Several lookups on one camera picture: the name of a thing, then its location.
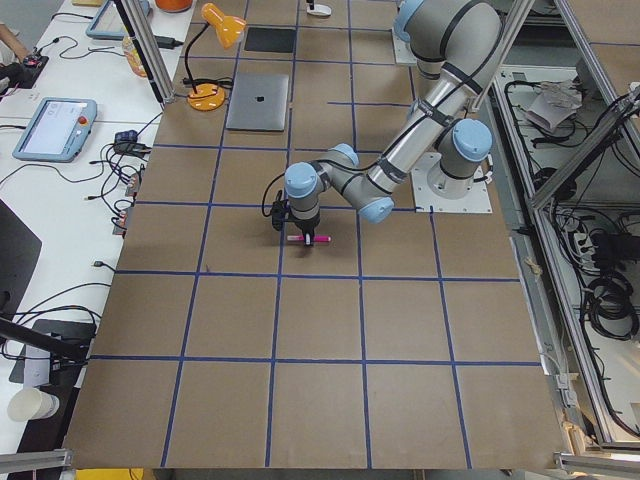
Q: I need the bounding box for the orange bucket grey lid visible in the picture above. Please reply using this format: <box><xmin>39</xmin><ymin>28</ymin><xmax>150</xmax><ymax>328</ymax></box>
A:
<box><xmin>155</xmin><ymin>0</ymin><xmax>193</xmax><ymax>13</ymax></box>

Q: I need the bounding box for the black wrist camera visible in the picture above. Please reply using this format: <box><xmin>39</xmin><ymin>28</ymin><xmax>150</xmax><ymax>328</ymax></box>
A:
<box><xmin>270</xmin><ymin>199</ymin><xmax>290</xmax><ymax>232</ymax></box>

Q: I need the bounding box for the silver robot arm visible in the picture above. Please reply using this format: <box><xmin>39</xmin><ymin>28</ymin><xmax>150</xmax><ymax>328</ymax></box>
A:
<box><xmin>265</xmin><ymin>1</ymin><xmax>504</xmax><ymax>246</ymax></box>

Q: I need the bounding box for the white computer mouse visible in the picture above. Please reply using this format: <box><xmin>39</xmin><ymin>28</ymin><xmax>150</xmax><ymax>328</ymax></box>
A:
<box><xmin>306</xmin><ymin>3</ymin><xmax>332</xmax><ymax>18</ymax></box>

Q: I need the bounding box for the white paper cup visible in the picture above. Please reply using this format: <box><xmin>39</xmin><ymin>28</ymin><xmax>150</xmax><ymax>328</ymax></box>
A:
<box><xmin>7</xmin><ymin>388</ymin><xmax>60</xmax><ymax>422</ymax></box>

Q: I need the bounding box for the orange desk lamp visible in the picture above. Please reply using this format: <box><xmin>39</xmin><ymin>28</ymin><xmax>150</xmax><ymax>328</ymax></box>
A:
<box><xmin>182</xmin><ymin>2</ymin><xmax>248</xmax><ymax>112</ymax></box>

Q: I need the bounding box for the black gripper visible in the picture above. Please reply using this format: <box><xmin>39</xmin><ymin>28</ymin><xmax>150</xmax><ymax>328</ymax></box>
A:
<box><xmin>293</xmin><ymin>215</ymin><xmax>320</xmax><ymax>246</ymax></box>

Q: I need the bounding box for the black power adapter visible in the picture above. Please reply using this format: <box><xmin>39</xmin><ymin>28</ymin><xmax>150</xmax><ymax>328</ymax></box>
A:
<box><xmin>154</xmin><ymin>35</ymin><xmax>183</xmax><ymax>49</ymax></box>

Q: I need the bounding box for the grey laptop notebook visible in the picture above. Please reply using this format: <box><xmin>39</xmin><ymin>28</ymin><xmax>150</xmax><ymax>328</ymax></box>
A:
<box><xmin>226</xmin><ymin>73</ymin><xmax>289</xmax><ymax>132</ymax></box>

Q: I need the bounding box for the blue teach pendant tablet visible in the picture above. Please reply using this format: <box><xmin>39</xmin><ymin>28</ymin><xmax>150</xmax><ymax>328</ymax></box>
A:
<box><xmin>12</xmin><ymin>97</ymin><xmax>97</xmax><ymax>163</ymax></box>

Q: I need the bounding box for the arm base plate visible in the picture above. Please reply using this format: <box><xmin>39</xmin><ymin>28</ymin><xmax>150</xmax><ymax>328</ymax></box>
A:
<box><xmin>392</xmin><ymin>31</ymin><xmax>417</xmax><ymax>66</ymax></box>
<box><xmin>410</xmin><ymin>152</ymin><xmax>493</xmax><ymax>214</ymax></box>

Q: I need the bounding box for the black mousepad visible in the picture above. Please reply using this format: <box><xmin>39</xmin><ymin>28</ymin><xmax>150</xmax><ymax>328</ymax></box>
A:
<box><xmin>244</xmin><ymin>26</ymin><xmax>296</xmax><ymax>53</ymax></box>

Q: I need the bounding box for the orange juice bottle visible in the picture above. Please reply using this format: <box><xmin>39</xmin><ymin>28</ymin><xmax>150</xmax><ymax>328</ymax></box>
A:
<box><xmin>121</xmin><ymin>35</ymin><xmax>147</xmax><ymax>78</ymax></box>

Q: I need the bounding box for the pink highlighter pen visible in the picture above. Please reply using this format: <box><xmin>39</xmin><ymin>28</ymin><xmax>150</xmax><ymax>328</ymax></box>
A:
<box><xmin>286</xmin><ymin>235</ymin><xmax>332</xmax><ymax>245</ymax></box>

